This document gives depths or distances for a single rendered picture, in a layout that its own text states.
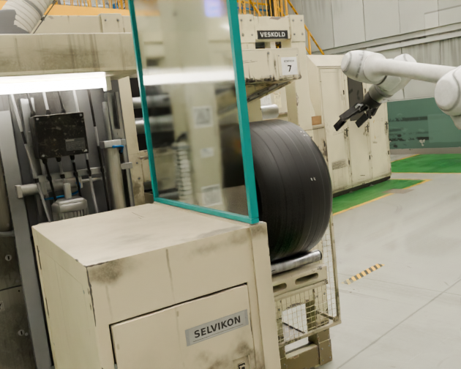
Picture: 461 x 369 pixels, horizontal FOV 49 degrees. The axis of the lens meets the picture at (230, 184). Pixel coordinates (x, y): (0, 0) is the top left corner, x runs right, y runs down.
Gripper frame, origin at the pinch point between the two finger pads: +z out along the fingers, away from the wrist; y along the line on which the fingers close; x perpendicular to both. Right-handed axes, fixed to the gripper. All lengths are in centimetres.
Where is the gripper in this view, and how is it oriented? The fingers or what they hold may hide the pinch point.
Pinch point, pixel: (347, 125)
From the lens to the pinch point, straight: 229.2
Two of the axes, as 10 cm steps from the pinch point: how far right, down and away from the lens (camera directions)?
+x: -4.0, -8.5, 3.4
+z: -4.0, 5.0, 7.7
